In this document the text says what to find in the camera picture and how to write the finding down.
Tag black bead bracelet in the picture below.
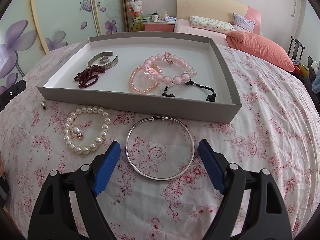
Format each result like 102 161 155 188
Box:
161 78 218 103

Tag dark red bead necklace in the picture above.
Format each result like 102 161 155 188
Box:
73 64 107 90

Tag thin silver bangle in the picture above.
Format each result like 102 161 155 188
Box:
125 116 196 185

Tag wide silver cuff bracelet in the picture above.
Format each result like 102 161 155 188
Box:
87 51 119 70

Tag peach pearl bracelet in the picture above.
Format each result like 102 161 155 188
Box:
128 63 164 95

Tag pink flower bead bracelet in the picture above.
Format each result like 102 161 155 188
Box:
142 51 198 86

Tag loose pearl earring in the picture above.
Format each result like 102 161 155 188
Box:
41 101 47 111

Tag floral pink bedspread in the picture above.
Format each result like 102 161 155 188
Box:
1 46 319 239

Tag sliding wardrobe with flowers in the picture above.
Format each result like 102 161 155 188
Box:
1 0 126 90

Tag grey cardboard tray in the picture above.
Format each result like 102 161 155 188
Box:
37 32 242 123

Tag blue plush garment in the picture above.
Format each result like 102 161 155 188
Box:
312 68 320 94

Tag orange pillow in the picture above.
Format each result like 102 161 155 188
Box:
226 31 295 72

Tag black wooden chair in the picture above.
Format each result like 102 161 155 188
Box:
287 36 305 60

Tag lilac patterned pillow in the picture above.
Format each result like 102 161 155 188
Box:
232 13 255 33

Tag pink bed sheet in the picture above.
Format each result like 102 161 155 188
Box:
174 19 229 47

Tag floral white pillow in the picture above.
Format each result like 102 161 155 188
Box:
190 16 235 34

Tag pink nightstand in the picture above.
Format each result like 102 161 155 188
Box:
144 21 175 32

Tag clear tube of plush toys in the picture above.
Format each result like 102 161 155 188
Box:
126 0 143 31

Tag white mug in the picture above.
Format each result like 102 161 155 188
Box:
151 14 158 22

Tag beige wooden headboard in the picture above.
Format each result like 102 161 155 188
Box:
176 0 248 23

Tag white pearl bracelet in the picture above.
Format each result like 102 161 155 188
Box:
63 105 112 155

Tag pearl earring inside bracelet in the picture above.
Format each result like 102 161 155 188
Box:
72 126 83 139

